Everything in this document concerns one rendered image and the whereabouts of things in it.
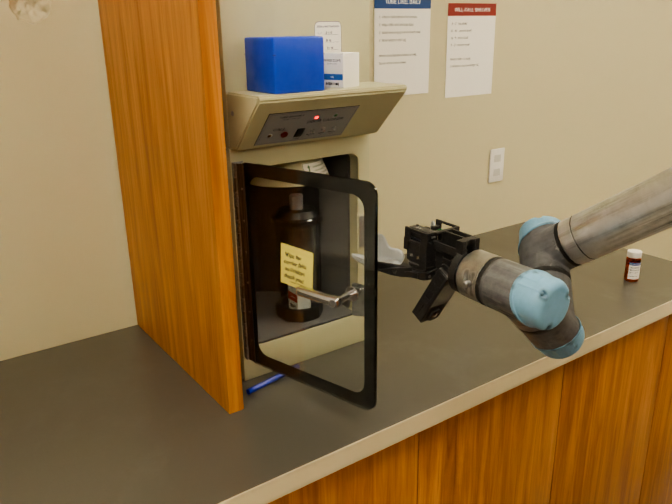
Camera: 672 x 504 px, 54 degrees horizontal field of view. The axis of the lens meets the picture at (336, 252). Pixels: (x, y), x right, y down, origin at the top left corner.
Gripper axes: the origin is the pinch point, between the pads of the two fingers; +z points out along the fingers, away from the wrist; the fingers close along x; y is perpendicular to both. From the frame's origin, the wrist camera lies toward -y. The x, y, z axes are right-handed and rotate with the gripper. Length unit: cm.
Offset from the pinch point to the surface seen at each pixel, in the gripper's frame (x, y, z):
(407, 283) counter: -43, -31, 42
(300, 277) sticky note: 13.9, -4.2, 6.5
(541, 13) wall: -120, 40, 67
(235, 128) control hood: 18.3, 20.4, 19.6
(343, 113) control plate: -1.2, 21.9, 14.7
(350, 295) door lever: 11.8, -3.9, -5.4
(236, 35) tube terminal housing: 15.5, 35.6, 22.9
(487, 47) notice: -95, 29, 66
